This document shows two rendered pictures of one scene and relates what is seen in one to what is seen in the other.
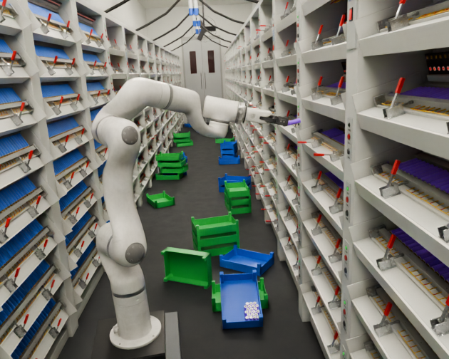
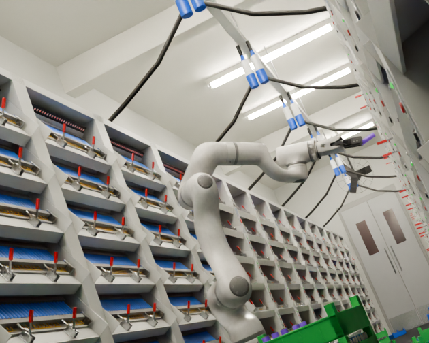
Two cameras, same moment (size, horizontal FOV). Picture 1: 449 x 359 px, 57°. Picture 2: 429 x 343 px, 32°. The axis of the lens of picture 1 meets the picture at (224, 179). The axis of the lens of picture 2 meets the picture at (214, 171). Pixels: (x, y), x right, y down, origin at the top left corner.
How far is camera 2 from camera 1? 153 cm
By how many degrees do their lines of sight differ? 32
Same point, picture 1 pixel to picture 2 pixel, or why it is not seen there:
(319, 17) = not seen: hidden behind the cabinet
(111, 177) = (201, 226)
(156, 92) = (221, 148)
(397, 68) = not seen: hidden behind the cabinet
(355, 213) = (406, 158)
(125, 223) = (224, 263)
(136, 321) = not seen: outside the picture
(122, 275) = (238, 321)
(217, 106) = (287, 150)
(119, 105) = (194, 169)
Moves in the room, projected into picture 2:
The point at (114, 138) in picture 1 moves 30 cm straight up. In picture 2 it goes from (193, 187) to (163, 113)
